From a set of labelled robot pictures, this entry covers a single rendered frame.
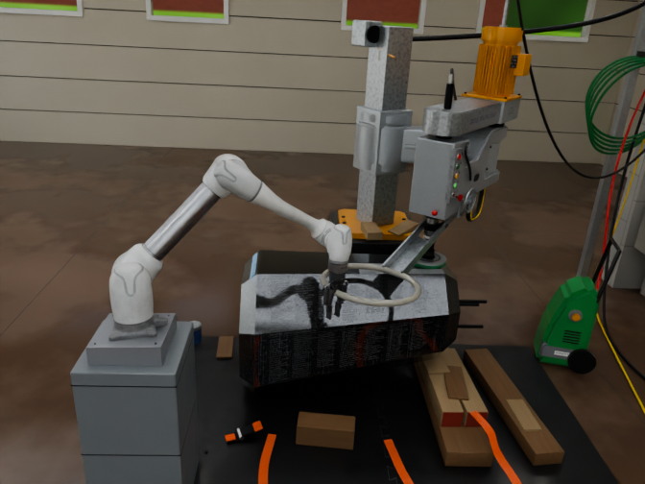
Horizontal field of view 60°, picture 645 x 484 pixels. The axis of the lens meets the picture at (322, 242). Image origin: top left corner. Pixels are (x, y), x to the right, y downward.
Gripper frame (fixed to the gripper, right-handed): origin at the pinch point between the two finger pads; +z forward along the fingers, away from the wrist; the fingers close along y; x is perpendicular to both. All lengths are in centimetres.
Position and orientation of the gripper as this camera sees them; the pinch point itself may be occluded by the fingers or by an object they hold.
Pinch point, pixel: (333, 310)
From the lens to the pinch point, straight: 261.5
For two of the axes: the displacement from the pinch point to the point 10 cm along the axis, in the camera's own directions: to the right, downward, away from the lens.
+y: 7.7, -1.4, 6.2
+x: -6.3, -3.0, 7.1
